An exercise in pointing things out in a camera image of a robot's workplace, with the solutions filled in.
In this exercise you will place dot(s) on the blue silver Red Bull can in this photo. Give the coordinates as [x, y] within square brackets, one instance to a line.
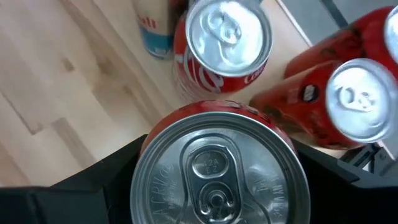
[155, 34]

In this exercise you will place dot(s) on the red Coca-Cola can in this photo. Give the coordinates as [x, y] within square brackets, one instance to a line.
[224, 46]
[298, 109]
[342, 46]

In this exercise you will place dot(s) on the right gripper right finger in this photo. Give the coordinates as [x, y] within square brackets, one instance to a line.
[351, 202]

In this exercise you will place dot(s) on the red soda can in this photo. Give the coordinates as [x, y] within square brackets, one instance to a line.
[217, 174]

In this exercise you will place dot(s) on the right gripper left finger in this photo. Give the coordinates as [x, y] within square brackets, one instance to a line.
[62, 205]

